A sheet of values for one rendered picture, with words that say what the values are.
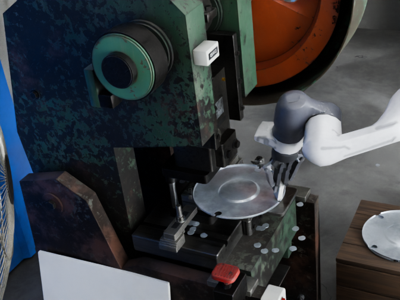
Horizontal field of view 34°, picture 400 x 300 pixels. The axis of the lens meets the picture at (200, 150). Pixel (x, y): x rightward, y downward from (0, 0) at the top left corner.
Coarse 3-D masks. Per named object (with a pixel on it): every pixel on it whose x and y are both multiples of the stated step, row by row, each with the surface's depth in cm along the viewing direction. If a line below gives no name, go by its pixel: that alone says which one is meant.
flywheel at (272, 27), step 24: (264, 0) 208; (312, 0) 201; (336, 0) 193; (264, 24) 212; (288, 24) 209; (312, 24) 203; (336, 24) 199; (264, 48) 217; (288, 48) 213; (312, 48) 205; (264, 72) 218; (288, 72) 213
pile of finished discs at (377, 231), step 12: (384, 216) 253; (396, 216) 252; (372, 228) 247; (384, 228) 247; (396, 228) 245; (372, 240) 241; (384, 240) 241; (396, 240) 239; (384, 252) 235; (396, 252) 234
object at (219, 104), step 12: (216, 72) 190; (216, 84) 189; (216, 96) 190; (228, 108) 199; (228, 120) 200; (228, 132) 198; (228, 144) 195; (180, 156) 198; (192, 156) 196; (204, 156) 194; (216, 156) 195; (228, 156) 194; (192, 168) 199; (204, 168) 196
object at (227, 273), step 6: (222, 264) 180; (228, 264) 179; (216, 270) 178; (222, 270) 178; (228, 270) 177; (234, 270) 177; (216, 276) 176; (222, 276) 176; (228, 276) 175; (234, 276) 175; (228, 282) 175
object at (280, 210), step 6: (288, 192) 202; (294, 192) 201; (288, 198) 199; (282, 204) 197; (288, 204) 196; (270, 210) 195; (276, 210) 194; (282, 210) 194; (258, 216) 209; (282, 216) 193; (246, 222) 204; (252, 222) 205; (258, 222) 210; (246, 228) 205; (252, 228) 206; (246, 234) 206
